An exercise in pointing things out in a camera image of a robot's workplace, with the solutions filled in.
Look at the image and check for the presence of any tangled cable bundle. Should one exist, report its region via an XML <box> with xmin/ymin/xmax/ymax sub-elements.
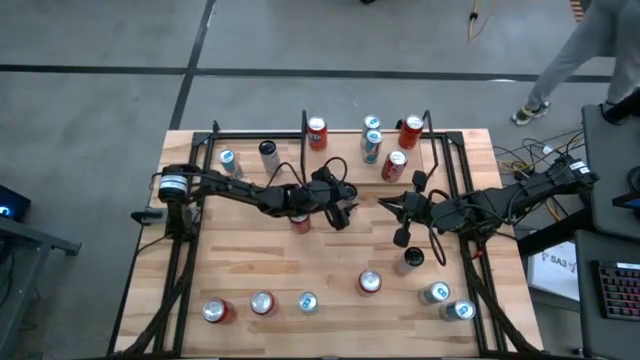
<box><xmin>492</xmin><ymin>128</ymin><xmax>586</xmax><ymax>176</ymax></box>

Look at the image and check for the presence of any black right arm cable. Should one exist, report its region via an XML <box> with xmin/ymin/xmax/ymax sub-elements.
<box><xmin>424</xmin><ymin>188</ymin><xmax>501</xmax><ymax>267</ymax></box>

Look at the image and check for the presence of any wooden shelf with black frame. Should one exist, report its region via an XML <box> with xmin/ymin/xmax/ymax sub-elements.
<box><xmin>298</xmin><ymin>108</ymin><xmax>441</xmax><ymax>191</ymax></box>

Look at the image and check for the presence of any grey metal stand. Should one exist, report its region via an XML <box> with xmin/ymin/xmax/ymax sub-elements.
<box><xmin>0</xmin><ymin>214</ymin><xmax>82</xmax><ymax>359</ymax></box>

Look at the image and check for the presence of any backlit black keyboard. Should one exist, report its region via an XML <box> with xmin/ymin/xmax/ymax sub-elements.
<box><xmin>596</xmin><ymin>259</ymin><xmax>640</xmax><ymax>321</ymax></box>

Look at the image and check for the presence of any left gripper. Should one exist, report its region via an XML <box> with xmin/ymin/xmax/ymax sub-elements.
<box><xmin>304</xmin><ymin>168</ymin><xmax>360</xmax><ymax>232</ymax></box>

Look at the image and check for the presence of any black pole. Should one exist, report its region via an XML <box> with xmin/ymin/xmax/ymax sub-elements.
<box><xmin>602</xmin><ymin>88</ymin><xmax>640</xmax><ymax>125</ymax></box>

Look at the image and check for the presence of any red Coca-Cola can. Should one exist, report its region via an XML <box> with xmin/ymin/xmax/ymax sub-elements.
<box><xmin>380</xmin><ymin>148</ymin><xmax>409</xmax><ymax>184</ymax></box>
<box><xmin>397</xmin><ymin>114</ymin><xmax>426</xmax><ymax>151</ymax></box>

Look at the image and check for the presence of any black aluminium rig frame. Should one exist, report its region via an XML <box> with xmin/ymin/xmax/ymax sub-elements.
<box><xmin>107</xmin><ymin>127</ymin><xmax>544</xmax><ymax>360</ymax></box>

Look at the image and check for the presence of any white paper sign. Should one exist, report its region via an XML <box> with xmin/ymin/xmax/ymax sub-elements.
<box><xmin>527</xmin><ymin>241</ymin><xmax>581</xmax><ymax>303</ymax></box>

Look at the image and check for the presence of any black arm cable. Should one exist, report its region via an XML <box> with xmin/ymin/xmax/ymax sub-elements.
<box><xmin>264</xmin><ymin>156</ymin><xmax>350</xmax><ymax>191</ymax></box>
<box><xmin>424</xmin><ymin>188</ymin><xmax>501</xmax><ymax>267</ymax></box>

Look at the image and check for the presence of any person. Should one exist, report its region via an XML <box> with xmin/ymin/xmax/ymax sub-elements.
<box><xmin>509</xmin><ymin>0</ymin><xmax>640</xmax><ymax>127</ymax></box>

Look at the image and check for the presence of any black monitor with blue light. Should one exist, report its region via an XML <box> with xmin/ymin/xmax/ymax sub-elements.
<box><xmin>0</xmin><ymin>183</ymin><xmax>32</xmax><ymax>224</ymax></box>

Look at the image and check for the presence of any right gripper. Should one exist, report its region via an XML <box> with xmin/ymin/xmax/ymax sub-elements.
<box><xmin>378</xmin><ymin>171</ymin><xmax>429</xmax><ymax>249</ymax></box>

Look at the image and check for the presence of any grey desk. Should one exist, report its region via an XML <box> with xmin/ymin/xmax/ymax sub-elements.
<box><xmin>574</xmin><ymin>229</ymin><xmax>640</xmax><ymax>360</ymax></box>

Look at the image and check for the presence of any grey side table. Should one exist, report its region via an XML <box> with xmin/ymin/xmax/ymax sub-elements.
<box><xmin>581</xmin><ymin>102</ymin><xmax>640</xmax><ymax>241</ymax></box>

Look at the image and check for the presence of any red Fanta strawberry can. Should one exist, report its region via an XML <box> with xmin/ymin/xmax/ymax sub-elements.
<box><xmin>250</xmin><ymin>288</ymin><xmax>280</xmax><ymax>316</ymax></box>
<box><xmin>356</xmin><ymin>268</ymin><xmax>385</xmax><ymax>297</ymax></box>
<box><xmin>306</xmin><ymin>115</ymin><xmax>330</xmax><ymax>152</ymax></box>

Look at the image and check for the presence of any yellow floor cable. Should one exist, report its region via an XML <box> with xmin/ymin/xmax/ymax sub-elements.
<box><xmin>467</xmin><ymin>0</ymin><xmax>497</xmax><ymax>40</ymax></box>

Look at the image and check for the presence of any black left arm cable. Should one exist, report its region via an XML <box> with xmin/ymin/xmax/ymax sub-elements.
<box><xmin>264</xmin><ymin>156</ymin><xmax>350</xmax><ymax>191</ymax></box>

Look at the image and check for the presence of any black cable with red plug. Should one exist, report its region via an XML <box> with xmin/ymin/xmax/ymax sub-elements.
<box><xmin>451</xmin><ymin>238</ymin><xmax>485</xmax><ymax>261</ymax></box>

